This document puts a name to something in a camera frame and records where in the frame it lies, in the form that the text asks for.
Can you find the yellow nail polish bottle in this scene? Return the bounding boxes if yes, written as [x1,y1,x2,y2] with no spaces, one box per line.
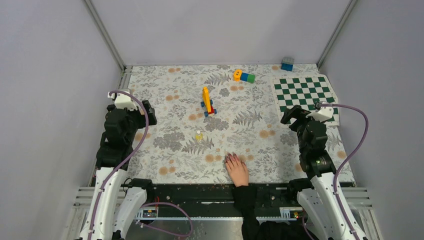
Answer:
[195,130,204,141]

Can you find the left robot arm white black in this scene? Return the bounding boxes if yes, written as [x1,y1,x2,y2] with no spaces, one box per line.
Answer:
[78,100,157,240]

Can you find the black sleeved forearm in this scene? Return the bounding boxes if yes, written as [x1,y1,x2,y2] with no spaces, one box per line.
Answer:
[232,185,315,240]

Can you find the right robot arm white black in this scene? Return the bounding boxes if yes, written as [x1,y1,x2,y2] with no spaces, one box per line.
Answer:
[280,102,367,240]

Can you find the person's hand dark nails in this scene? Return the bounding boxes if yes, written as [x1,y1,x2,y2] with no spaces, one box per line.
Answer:
[225,152,249,187]

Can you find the green white checkerboard mat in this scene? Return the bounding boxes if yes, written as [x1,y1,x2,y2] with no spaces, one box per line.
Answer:
[268,74,339,122]

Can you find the grey blue lego bricks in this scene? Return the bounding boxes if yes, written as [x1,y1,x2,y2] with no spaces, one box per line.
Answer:
[280,56,294,72]

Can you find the yellow red toy block car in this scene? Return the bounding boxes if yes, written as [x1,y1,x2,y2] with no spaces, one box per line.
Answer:
[200,86,217,118]

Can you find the orange blue green block row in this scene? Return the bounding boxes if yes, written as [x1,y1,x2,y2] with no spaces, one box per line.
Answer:
[233,69,256,83]

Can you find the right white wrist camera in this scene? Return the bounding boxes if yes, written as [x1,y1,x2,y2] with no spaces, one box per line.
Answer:
[306,101,334,123]

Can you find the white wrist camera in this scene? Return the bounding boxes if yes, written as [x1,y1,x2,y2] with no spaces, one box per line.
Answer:
[108,91,138,111]
[306,101,334,123]

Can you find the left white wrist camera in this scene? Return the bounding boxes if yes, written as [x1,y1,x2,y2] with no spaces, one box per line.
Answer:
[108,91,138,111]

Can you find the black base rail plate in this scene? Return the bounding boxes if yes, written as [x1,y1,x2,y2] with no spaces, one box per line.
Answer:
[135,179,313,221]

